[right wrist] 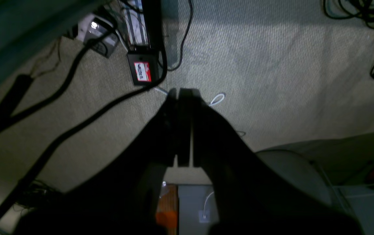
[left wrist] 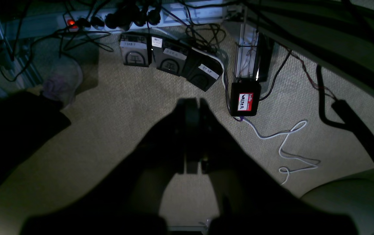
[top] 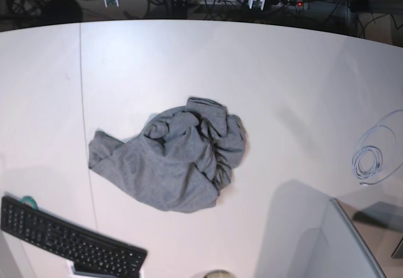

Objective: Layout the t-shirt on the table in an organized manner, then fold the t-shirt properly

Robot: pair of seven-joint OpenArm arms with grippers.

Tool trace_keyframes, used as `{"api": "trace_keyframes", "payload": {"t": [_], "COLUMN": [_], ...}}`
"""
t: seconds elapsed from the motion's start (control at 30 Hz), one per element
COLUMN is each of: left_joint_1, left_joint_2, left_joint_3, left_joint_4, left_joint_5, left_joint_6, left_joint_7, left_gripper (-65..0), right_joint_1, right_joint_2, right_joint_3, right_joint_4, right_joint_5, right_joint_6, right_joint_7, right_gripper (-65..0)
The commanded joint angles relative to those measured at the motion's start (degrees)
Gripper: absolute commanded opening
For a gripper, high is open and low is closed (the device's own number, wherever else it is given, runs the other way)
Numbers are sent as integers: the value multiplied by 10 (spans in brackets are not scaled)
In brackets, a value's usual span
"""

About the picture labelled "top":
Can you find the grey t-shirt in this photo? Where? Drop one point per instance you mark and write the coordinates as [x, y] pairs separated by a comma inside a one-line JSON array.
[[180, 161]]

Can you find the white power strip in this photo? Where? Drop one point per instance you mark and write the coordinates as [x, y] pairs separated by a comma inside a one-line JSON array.
[[299, 4]]

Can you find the green tape roll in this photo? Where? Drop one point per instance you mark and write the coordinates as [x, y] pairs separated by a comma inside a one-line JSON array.
[[29, 201]]

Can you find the round tan object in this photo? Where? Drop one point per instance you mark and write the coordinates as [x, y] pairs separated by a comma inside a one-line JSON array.
[[219, 273]]

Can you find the black computer keyboard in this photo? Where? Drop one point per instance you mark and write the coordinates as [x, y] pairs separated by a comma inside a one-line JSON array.
[[81, 246]]

